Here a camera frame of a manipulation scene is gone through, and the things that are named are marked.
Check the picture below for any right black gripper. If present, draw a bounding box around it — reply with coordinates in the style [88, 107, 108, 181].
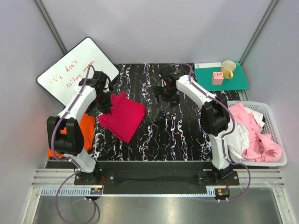
[153, 85, 180, 109]

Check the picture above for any white plastic laundry basket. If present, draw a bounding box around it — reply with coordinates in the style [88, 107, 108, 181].
[228, 100, 288, 167]

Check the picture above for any aluminium rail frame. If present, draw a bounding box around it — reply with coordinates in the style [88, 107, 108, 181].
[23, 169, 299, 224]

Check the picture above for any white t shirt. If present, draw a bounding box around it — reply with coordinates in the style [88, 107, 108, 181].
[227, 107, 264, 161]

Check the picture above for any purple cable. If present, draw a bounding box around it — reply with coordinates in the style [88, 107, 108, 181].
[170, 63, 252, 203]
[50, 65, 101, 222]

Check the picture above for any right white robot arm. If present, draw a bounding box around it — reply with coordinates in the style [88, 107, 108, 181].
[153, 65, 233, 185]

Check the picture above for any magenta t shirt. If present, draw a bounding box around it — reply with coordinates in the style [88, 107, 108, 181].
[98, 92, 146, 143]

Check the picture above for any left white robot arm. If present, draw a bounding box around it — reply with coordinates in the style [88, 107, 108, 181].
[47, 71, 113, 185]

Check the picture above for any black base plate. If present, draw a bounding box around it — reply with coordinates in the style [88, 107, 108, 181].
[74, 161, 240, 186]

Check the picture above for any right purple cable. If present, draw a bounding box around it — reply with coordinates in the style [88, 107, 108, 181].
[170, 63, 252, 203]

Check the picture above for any white board with red writing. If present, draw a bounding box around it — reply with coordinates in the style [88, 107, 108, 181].
[36, 37, 119, 106]

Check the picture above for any yellow mug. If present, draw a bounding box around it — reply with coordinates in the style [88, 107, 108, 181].
[221, 60, 236, 79]

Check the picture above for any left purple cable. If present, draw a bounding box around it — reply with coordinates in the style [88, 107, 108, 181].
[50, 65, 101, 222]

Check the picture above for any pink t shirt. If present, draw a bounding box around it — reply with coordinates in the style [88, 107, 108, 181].
[229, 102, 282, 162]

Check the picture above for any pink cube block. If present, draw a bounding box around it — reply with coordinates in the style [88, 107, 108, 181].
[212, 71, 224, 85]

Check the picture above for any orange folded t shirt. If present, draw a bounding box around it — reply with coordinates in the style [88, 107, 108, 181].
[47, 113, 96, 157]

